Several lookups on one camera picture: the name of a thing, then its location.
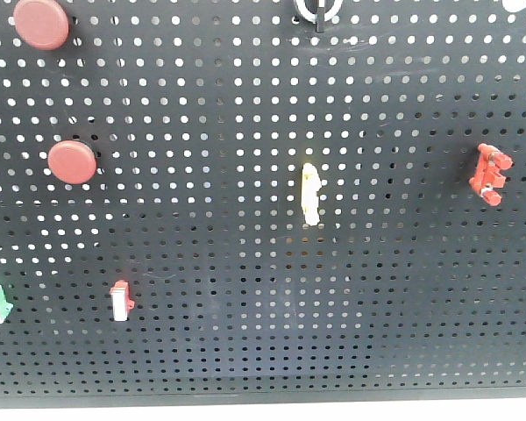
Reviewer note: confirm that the black white rotary knob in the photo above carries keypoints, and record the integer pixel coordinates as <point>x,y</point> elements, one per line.
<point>323,12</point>

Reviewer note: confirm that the red push button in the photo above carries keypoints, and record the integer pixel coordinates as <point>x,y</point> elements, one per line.
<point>72,161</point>
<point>42,24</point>

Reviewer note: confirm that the upper red push button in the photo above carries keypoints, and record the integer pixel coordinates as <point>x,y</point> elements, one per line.
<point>42,24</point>

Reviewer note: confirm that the lower red push button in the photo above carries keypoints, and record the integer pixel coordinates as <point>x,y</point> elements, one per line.
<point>72,161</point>

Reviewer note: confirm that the black perforated pegboard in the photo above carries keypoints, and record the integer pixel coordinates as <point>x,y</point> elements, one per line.
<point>201,115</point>

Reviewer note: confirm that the red triple switch block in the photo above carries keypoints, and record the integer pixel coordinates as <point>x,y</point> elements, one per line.
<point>487,176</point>

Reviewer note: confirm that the white toggle switch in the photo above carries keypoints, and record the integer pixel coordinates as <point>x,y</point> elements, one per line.
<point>311,184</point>

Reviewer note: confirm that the red white rocker switch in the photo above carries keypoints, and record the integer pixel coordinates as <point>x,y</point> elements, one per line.
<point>121,301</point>

